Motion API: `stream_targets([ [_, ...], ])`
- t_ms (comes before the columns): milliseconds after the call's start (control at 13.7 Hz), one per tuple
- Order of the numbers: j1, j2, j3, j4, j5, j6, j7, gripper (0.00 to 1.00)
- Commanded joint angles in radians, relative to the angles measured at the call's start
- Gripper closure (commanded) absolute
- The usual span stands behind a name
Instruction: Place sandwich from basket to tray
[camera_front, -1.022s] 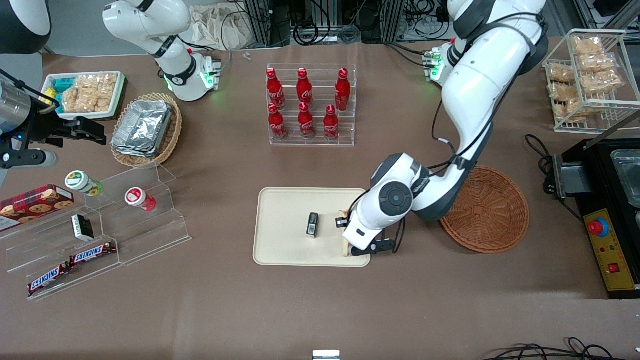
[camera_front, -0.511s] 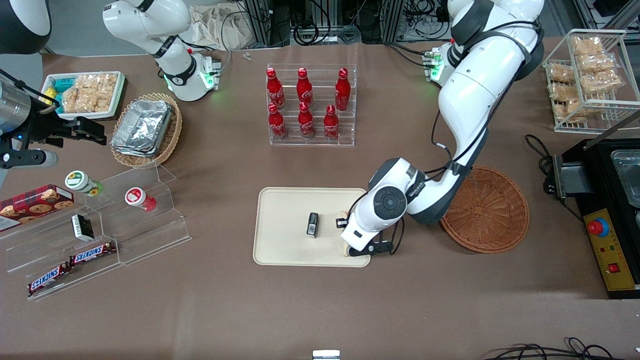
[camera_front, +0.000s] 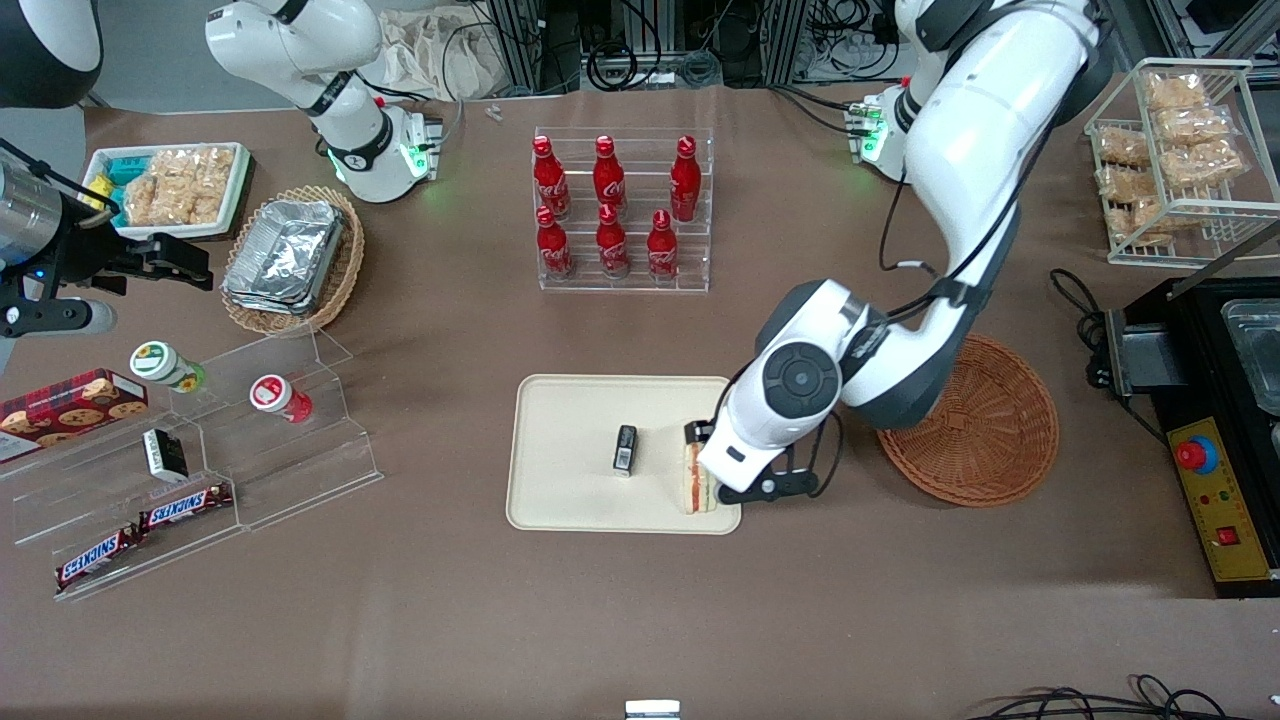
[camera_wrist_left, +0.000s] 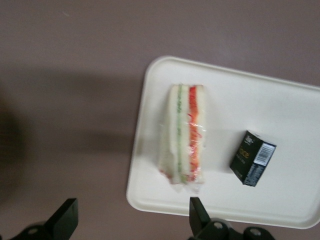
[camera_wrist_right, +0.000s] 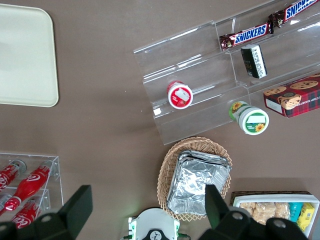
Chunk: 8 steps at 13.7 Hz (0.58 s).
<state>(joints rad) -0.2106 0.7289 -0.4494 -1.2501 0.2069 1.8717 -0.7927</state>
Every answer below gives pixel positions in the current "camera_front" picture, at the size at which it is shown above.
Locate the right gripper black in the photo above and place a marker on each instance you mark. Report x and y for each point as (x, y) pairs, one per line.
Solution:
(88, 255)

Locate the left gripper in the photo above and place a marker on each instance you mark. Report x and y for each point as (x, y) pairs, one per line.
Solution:
(692, 433)

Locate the triangular sandwich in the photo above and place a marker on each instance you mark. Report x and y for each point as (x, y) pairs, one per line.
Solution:
(693, 490)

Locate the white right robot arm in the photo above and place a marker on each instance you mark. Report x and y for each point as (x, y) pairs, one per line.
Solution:
(345, 130)

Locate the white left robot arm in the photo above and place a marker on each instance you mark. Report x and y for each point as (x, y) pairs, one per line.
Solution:
(980, 150)

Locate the white rectangular snack tray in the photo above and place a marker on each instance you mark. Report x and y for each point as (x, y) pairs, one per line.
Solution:
(240, 190)

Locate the beige plastic tray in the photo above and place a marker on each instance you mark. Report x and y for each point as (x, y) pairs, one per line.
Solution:
(570, 460)

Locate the light oval wicker basket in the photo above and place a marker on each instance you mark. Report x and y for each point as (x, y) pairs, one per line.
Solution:
(345, 270)

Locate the brown round wicker basket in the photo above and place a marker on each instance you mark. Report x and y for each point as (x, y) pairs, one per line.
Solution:
(990, 440)

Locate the clear bag of rice crackers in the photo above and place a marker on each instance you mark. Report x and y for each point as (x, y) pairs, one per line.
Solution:
(180, 185)

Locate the green lidded cup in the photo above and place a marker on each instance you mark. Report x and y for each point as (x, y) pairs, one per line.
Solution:
(160, 363)

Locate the stacked aluminium foil trays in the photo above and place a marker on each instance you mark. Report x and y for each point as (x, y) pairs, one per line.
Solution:
(285, 255)

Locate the yellow snack pack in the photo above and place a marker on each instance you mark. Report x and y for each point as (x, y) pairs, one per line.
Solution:
(98, 195)

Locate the teal snack pack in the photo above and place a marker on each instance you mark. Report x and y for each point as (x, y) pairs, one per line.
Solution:
(125, 170)

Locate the red lidded cup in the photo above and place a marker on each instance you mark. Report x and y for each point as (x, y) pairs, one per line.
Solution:
(275, 395)

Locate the clear acrylic bottle rack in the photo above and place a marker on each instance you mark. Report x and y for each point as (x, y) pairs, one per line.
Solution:
(625, 285)

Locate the red cola bottle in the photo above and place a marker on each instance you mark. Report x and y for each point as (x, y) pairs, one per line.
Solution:
(553, 250)
(685, 185)
(662, 252)
(550, 185)
(612, 248)
(608, 180)

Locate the red plaid cookie box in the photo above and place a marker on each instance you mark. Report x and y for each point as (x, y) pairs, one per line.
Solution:
(70, 410)

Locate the small black white box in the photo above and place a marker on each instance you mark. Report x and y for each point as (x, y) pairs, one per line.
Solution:
(165, 455)

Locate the clear acrylic stepped shelf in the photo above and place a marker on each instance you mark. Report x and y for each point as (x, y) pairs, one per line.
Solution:
(300, 470)

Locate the Snickers chocolate bar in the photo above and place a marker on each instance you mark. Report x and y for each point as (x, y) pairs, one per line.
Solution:
(95, 558)
(185, 507)

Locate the small silver white device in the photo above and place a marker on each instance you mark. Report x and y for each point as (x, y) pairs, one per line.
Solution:
(652, 710)

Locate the beige cloth bag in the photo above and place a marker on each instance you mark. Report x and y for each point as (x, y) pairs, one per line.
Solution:
(440, 55)

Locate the bagged fried snack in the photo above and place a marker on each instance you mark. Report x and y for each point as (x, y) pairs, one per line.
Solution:
(1128, 185)
(1122, 147)
(1145, 222)
(1195, 125)
(1175, 92)
(1205, 165)

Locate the red emergency stop button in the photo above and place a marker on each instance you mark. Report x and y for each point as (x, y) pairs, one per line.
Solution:
(1197, 455)

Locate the black countertop appliance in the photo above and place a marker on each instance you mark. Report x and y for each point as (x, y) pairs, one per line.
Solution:
(1190, 340)

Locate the yellow control box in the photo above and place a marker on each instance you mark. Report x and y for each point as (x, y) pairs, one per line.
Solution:
(1225, 530)

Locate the steel pan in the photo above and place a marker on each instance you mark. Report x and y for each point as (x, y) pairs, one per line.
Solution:
(1255, 350)

